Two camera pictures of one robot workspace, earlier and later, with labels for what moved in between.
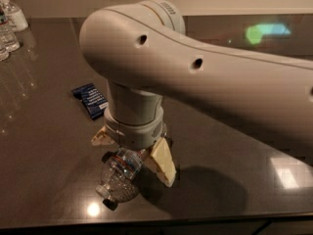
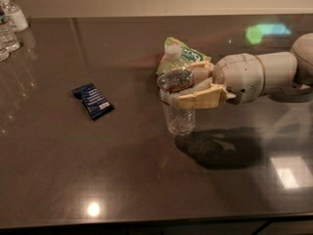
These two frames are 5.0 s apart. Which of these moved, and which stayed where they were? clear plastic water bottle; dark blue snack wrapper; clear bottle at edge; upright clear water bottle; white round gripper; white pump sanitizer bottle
Moved: clear plastic water bottle; white round gripper
Stayed: clear bottle at edge; white pump sanitizer bottle; upright clear water bottle; dark blue snack wrapper
